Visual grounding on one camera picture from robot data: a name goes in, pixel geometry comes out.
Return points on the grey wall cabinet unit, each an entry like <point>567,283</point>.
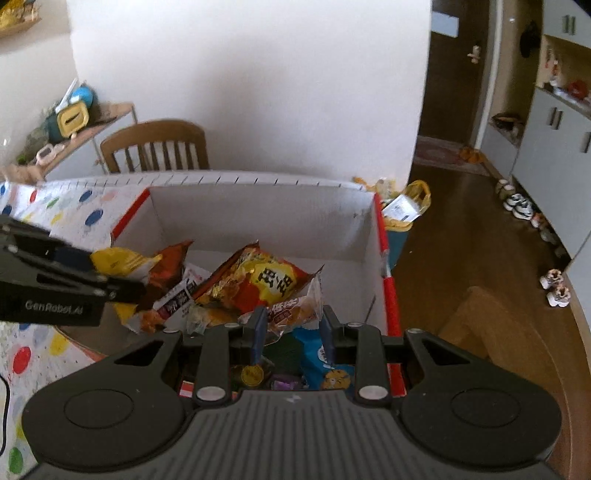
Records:
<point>554,152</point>

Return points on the floor rug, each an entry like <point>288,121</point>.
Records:
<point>438,154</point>

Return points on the blue snack packet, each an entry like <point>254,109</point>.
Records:
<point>318,364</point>

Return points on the white black sneaker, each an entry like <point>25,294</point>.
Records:
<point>522,212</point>
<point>515,201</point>

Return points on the small patterned shoe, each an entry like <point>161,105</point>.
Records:
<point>551,279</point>
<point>559,296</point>

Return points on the white noodle snack packet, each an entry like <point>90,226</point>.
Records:
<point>178,295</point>

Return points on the red orange snack bag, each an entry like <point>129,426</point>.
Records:
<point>258,281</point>

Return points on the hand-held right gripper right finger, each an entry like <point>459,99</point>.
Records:
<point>325,339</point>

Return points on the small round snack packet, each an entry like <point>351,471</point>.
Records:
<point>247,374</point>

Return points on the white stick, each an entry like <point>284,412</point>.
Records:
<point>69,92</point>

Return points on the red cardboard box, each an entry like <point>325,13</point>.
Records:
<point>258,217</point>

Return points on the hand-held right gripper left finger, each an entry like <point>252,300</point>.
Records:
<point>259,332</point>

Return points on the bun snack packet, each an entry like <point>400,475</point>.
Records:
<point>295,307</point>

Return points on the dark green snack packet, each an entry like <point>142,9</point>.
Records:
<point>281,353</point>

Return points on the slatted wooden chair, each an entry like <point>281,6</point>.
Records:
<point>152,143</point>

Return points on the red ornament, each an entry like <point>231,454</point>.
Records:
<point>578,90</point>

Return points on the brown orange snack bag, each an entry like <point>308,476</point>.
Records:
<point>171,267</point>

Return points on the dark woven basket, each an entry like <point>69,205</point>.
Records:
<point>505,122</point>

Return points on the beige shoe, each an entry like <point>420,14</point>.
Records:
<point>501,186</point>
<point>509,188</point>

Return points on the balloon print tablecloth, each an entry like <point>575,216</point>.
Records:
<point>27,350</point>

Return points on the yellow snack packet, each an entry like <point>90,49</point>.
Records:
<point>120,265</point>

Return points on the black hat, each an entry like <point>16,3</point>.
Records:
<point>528,39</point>

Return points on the purple candy packet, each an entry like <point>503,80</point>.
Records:
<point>286,383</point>

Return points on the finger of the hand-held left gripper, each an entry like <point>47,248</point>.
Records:
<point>115,290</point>
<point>69,254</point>

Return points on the yellow plastic bag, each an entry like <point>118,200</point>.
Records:
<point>367,183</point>
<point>418,194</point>

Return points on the dark wooden door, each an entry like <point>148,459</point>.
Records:
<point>461,101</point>

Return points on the white wooden side cabinet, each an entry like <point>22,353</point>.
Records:
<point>92,138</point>

